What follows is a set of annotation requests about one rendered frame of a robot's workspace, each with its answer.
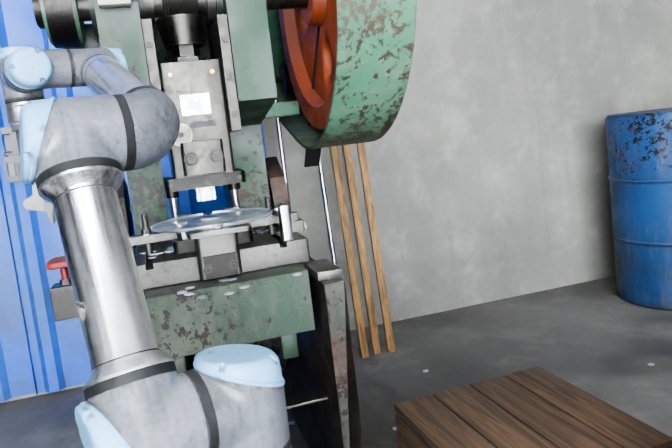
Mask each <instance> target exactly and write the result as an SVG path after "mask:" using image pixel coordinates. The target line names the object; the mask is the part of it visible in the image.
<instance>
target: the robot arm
mask: <svg viewBox="0 0 672 448"><path fill-rule="evenodd" d="M0 78H1V84H2V90H3V95H4V101H5V107H6V113H7V119H8V123H9V124H12V125H10V127H4V128H0V129H1V135H4V141H5V147H6V152H4V154H3V158H4V164H5V169H6V175H7V181H8V182H11V183H14V182H18V183H21V182H24V183H25V184H30V185H33V186H32V192H33V194H32V196H30V197H29V198H27V199H25V200H24V201H23V207H24V208H25V209H26V210H31V211H41V212H47V213H48V217H49V220H50V223H51V224H54V223H55V221H56V219H57V224H58V228H59V232H60V237H61V241H62V245H63V249H64V254H65V258H66V262H67V267H68V271H69V275H70V279H71V284H72V288H73V292H74V296H75V301H76V305H77V310H78V314H79V318H80V322H81V326H82V331H83V335H84V339H85V343H86V348H87V352H88V356H89V361H90V365H91V369H92V372H91V376H90V377H89V379H88V381H87V382H86V384H85V385H84V387H83V392H84V397H85V402H81V403H80V405H78V406H77V407H76V408H75V420H76V424H77V426H78V431H79V434H80V438H81V441H82V443H83V446H84V448H292V445H291V438H290V430H289V422H288V414H287V407H286V399H285V391H284V384H285V380H284V378H283V377H282V371H281V365H280V360H279V358H278V356H277V355H276V354H275V353H274V352H273V351H272V350H270V349H268V348H266V347H262V346H258V345H251V344H229V345H221V346H215V347H211V348H207V349H205V350H203V351H202V352H199V353H198V354H196V356H195V358H194V362H193V366H194V369H191V370H188V371H185V372H182V373H179V374H178V373H177V369H176V366H175V362H174V359H172V358H170V357H168V356H167V355H165V354H163V353H161V352H160V351H159V349H158V345H157V341H156V337H155V334H154V330H153V326H152V322H151V318H150V315H149V311H148V307H147V303H146V300H145V296H144V292H143V288H142V285H141V281H140V277H139V273H138V270H137V266H136V262H135V258H134V254H133V251H132V247H131V243H130V239H129V236H128V232H127V228H126V224H125V221H124V217H123V213H122V209H121V206H120V202H119V198H118V194H117V189H118V188H119V187H120V185H121V184H122V182H123V181H124V173H123V171H130V170H136V169H142V168H144V167H147V166H150V165H152V164H154V163H156V162H157V161H159V160H160V159H161V158H163V157H164V156H165V155H166V154H167V153H168V152H169V151H170V149H171V148H172V147H173V145H174V143H175V142H176V139H177V137H178V134H179V130H180V117H179V113H178V110H177V107H176V106H175V104H174V102H173V101H172V100H171V98H169V97H168V96H167V95H166V94H165V93H164V92H162V91H161V90H159V89H158V88H155V87H153V86H148V85H145V84H143V83H142V82H141V81H140V80H139V79H137V78H136V77H135V76H134V75H133V74H132V73H130V72H129V71H128V66H127V60H126V57H125V56H124V52H123V51H122V50H121V49H119V48H108V47H101V48H84V49H41V50H40V49H38V48H35V47H27V46H13V47H5V48H2V49H0ZM69 87H89V89H90V90H91V91H92V92H93V93H94V94H95V95H96V96H81V97H66V98H56V97H51V98H50V99H45V97H44V91H43V89H52V88H69ZM6 153H7V155H6ZM4 155H5V157H4Z"/></svg>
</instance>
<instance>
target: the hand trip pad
mask: <svg viewBox="0 0 672 448"><path fill-rule="evenodd" d="M46 267H47V269H48V270H54V269H60V272H61V278H62V280H66V279H69V278H70V276H69V271H68V267H67V262H66V258H65V256H61V257H55V258H53V259H50V260H49V261H48V262H47V263H46Z"/></svg>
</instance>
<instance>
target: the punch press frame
mask: <svg viewBox="0 0 672 448"><path fill-rule="evenodd" d="M88 3H89V9H90V15H91V20H92V25H93V30H94V34H95V37H96V39H97V38H98V39H99V41H100V47H108V48H119V49H121V50H122V51H123V52H124V56H125V57H126V60H127V66H128V71H129V72H130V73H132V74H133V75H134V76H135V77H136V78H137V79H139V80H140V81H141V82H142V83H143V84H145V85H148V86H150V82H149V75H148V68H147V61H146V54H145V47H144V40H143V34H142V27H141V19H147V17H146V10H145V3H144V0H131V5H132V6H131V7H120V8H102V9H101V8H99V6H98V2H97V0H88ZM216 13H217V14H227V19H228V27H229V34H230V42H231V49H232V57H233V65H234V72H235V80H236V88H237V95H238V103H239V111H240V118H241V126H242V130H240V131H236V132H230V136H231V143H232V151H233V158H234V166H235V169H236V168H238V169H242V170H244V172H245V180H246V182H242V183H240V189H238V190H239V198H240V206H241V208H266V207H265V199H264V197H267V196H270V194H269V186H268V178H267V170H266V163H265V155H264V147H263V139H262V131H261V123H262V121H263V120H264V118H265V116H266V115H267V113H268V112H269V110H270V108H271V107H272V105H273V103H274V102H275V100H276V99H277V90H276V82H275V74H274V66H273V58H272V50H271V42H270V34H269V26H268V17H267V0H216ZM159 18H161V17H155V22H156V27H155V28H153V32H154V39H155V46H156V53H157V60H158V64H160V63H167V61H169V60H172V59H173V54H172V50H170V49H167V48H165V46H164V43H163V40H162V37H161V34H160V31H159V27H158V24H157V20H158V19H159ZM126 173H127V180H128V186H129V193H130V199H131V205H130V211H131V213H133V219H134V226H135V232H136V235H140V234H142V233H141V229H143V227H142V222H141V221H142V220H141V214H148V215H147V216H148V221H149V222H148V223H149V228H151V226H152V225H153V224H155V223H158V222H161V221H165V220H168V219H169V216H168V209H167V202H166V195H165V188H164V181H163V174H162V168H161V161H160V160H159V161H157V162H156V163H154V164H152V165H150V166H147V167H144V168H142V169H136V170H130V171H126ZM300 272H301V273H302V274H301V275H299V276H293V275H292V274H294V273H300ZM221 278H228V279H230V278H237V279H236V280H232V281H223V282H220V281H219V280H218V279H221ZM221 278H215V279H210V280H200V281H194V282H188V283H182V284H177V285H171V286H165V287H159V288H154V289H148V290H143V292H144V296H145V300H146V303H147V307H148V311H149V315H150V318H151V322H152V326H153V330H154V334H155V337H156V341H157V345H158V349H159V351H160V352H161V353H163V354H165V355H167V356H168V357H170V358H172V359H174V362H175V366H176V369H177V373H178V374H179V373H182V372H185V371H187V366H186V359H185V356H187V355H192V354H197V353H199V352H202V351H203V350H205V349H207V348H211V347H215V346H221V345H229V344H246V343H251V342H256V341H261V340H266V339H271V338H276V337H279V341H280V349H281V356H282V357H283V359H290V358H294V357H298V356H299V350H298V342H297V334H296V333H300V332H305V331H310V330H315V323H314V315H313V307H312V299H311V290H310V282H309V274H308V270H307V269H306V268H305V267H303V266H302V265H301V264H300V263H298V264H292V265H286V266H281V267H275V268H269V269H263V270H257V271H252V272H246V273H242V274H238V275H233V276H227V277H221ZM243 285H249V287H247V288H243V289H240V288H239V287H240V286H243ZM189 286H195V288H193V289H188V290H187V289H185V288H186V287H189ZM183 290H184V291H187V292H186V293H194V295H189V296H185V295H184V294H185V293H184V294H177V292H179V291H183ZM225 292H234V293H233V294H230V295H224V293H225ZM201 295H207V297H206V298H204V299H197V297H198V296H201Z"/></svg>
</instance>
